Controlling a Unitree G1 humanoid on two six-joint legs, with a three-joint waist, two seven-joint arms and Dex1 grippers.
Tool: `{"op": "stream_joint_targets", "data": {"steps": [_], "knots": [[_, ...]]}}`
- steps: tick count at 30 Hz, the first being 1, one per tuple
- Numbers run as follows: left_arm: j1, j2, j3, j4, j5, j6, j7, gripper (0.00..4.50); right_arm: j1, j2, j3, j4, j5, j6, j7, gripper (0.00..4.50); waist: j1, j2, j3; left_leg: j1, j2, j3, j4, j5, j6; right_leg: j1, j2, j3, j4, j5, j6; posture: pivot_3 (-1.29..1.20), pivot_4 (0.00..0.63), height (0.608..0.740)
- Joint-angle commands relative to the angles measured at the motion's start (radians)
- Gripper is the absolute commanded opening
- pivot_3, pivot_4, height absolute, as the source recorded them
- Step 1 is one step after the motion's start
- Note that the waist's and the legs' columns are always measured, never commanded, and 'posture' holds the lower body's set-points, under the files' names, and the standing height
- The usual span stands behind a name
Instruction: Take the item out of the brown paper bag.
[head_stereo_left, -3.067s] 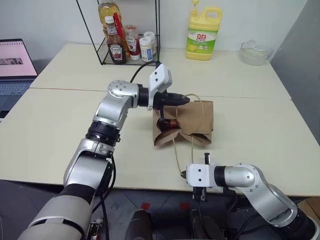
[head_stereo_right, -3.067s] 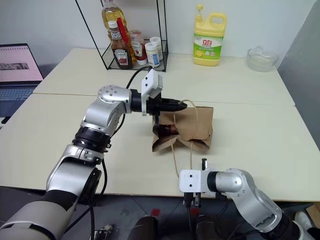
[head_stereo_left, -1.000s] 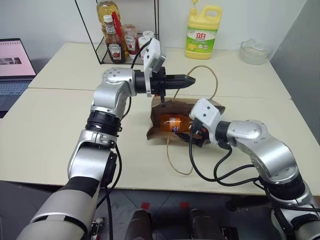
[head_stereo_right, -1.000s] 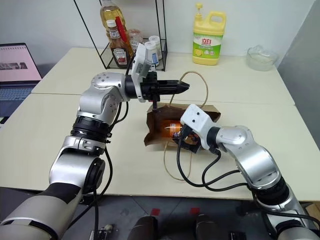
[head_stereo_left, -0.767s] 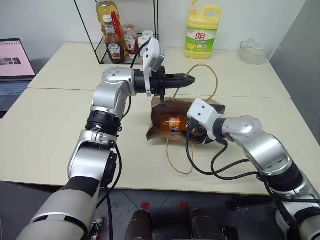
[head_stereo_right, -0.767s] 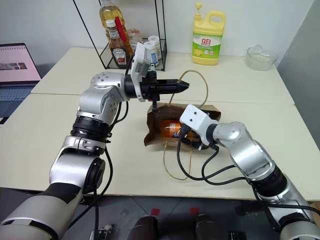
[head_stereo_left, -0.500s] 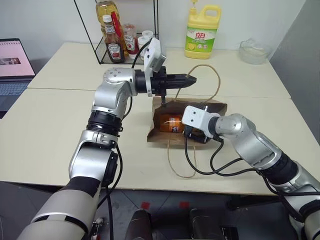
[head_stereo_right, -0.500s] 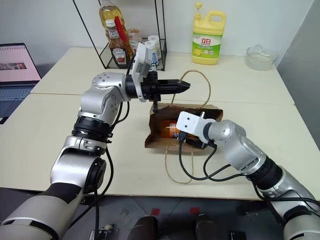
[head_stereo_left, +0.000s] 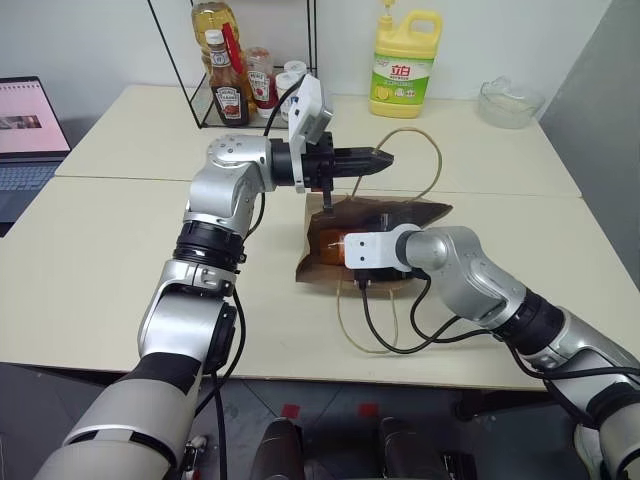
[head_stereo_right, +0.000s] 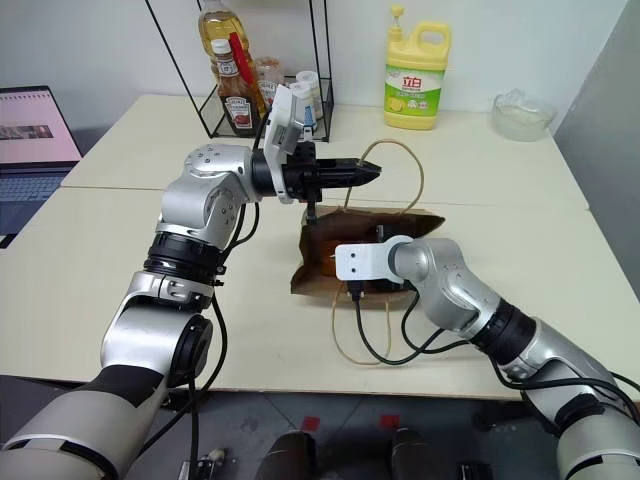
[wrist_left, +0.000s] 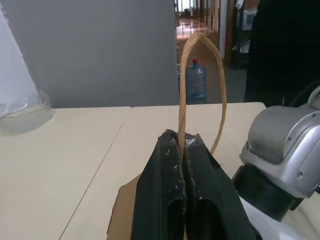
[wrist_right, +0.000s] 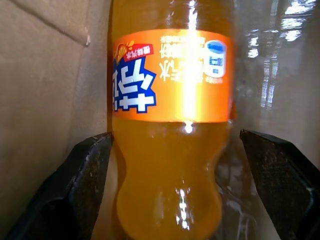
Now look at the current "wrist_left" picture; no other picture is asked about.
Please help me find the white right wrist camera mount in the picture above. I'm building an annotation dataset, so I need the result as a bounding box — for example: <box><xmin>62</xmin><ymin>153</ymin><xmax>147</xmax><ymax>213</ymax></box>
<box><xmin>238</xmin><ymin>193</ymin><xmax>320</xmax><ymax>240</ymax></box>

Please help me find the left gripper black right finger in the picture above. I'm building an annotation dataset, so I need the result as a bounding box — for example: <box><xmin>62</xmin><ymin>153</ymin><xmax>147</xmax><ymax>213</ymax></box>
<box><xmin>183</xmin><ymin>133</ymin><xmax>256</xmax><ymax>240</ymax></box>

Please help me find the brown paper bag with handles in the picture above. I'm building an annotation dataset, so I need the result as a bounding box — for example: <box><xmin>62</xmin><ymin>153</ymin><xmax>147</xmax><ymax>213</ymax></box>
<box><xmin>106</xmin><ymin>32</ymin><xmax>228</xmax><ymax>240</ymax></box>

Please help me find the clear glass bowl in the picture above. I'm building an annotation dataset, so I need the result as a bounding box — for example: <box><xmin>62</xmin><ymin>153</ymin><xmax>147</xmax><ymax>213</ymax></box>
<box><xmin>0</xmin><ymin>93</ymin><xmax>55</xmax><ymax>136</ymax></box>

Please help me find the blue water jug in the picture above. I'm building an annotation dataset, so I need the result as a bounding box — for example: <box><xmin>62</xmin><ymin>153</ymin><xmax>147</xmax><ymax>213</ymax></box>
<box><xmin>185</xmin><ymin>58</ymin><xmax>208</xmax><ymax>100</ymax></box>

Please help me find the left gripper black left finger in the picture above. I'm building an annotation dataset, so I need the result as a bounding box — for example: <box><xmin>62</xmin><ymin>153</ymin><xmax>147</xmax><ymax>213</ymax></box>
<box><xmin>131</xmin><ymin>129</ymin><xmax>187</xmax><ymax>240</ymax></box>

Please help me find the white wall box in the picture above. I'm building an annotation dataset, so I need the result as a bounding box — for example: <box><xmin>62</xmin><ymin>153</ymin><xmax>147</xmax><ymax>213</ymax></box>
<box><xmin>243</xmin><ymin>8</ymin><xmax>258</xmax><ymax>30</ymax></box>

